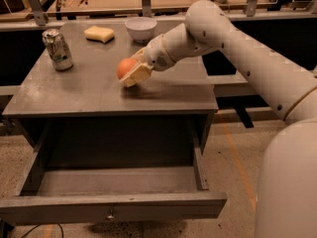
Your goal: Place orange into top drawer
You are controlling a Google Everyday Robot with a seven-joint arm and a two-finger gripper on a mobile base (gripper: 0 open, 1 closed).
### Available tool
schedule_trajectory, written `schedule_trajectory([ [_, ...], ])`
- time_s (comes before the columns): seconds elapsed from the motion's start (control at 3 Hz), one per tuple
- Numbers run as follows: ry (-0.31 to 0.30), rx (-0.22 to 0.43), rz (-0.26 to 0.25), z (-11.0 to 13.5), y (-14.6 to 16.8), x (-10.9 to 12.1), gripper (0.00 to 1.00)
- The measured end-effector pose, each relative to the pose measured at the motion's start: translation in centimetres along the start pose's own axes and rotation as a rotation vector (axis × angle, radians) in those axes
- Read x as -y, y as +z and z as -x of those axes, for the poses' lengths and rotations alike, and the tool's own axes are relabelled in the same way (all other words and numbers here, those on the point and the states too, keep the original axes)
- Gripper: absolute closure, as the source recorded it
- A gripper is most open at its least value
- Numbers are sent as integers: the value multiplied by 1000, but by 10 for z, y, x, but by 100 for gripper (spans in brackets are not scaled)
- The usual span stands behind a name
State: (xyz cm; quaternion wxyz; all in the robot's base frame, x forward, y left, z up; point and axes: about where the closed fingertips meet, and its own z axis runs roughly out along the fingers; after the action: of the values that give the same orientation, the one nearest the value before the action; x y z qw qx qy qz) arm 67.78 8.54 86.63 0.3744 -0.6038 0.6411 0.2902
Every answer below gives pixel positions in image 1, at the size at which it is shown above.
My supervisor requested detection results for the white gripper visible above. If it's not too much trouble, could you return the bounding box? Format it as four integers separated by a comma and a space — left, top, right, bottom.
119, 36, 175, 87

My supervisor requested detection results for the orange fruit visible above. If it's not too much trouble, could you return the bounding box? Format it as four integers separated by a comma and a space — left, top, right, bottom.
117, 58, 137, 79

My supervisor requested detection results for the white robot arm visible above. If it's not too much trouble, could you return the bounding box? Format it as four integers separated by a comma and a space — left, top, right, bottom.
117, 0, 317, 238

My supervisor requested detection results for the open grey top drawer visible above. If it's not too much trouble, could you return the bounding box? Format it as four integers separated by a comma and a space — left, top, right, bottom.
0, 124, 227, 225

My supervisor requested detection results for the metal drawer knob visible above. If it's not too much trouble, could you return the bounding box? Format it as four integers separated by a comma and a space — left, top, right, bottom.
106, 209, 116, 221

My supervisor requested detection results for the white ceramic bowl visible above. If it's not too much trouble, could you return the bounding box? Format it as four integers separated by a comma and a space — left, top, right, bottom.
125, 17, 158, 43

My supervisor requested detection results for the yellow sponge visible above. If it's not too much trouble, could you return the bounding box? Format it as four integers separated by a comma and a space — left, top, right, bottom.
84, 26, 115, 44

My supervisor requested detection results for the grey cabinet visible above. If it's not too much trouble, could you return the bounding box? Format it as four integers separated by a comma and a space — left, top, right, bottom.
4, 21, 217, 156

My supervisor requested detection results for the crushed green soda can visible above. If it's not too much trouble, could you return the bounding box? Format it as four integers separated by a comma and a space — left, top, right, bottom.
42, 29, 73, 71

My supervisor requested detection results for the grey metal rail shelf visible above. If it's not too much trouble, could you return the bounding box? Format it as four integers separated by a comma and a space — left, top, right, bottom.
208, 72, 257, 97

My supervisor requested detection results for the black floor cable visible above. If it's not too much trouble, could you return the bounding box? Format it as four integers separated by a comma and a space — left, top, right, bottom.
20, 222, 65, 238

